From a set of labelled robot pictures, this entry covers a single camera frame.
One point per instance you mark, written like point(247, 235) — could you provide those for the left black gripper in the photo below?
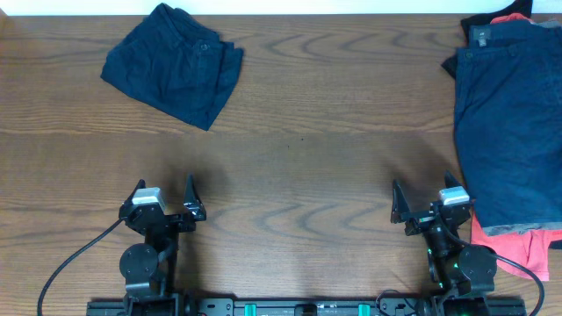
point(171, 218)

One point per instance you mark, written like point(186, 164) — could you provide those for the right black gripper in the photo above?
point(421, 220)

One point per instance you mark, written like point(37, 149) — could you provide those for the navy blue shorts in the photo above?
point(509, 131)

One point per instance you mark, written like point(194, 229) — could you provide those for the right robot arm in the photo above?
point(464, 273)

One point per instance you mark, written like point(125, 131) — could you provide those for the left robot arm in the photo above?
point(149, 267)

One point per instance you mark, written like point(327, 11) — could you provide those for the red garment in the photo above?
point(522, 248)

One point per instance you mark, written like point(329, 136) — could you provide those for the folded dark navy shorts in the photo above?
point(176, 65)

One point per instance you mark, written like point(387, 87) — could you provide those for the black garment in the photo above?
point(521, 8)

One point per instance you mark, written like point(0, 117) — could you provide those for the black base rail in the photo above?
point(392, 304)

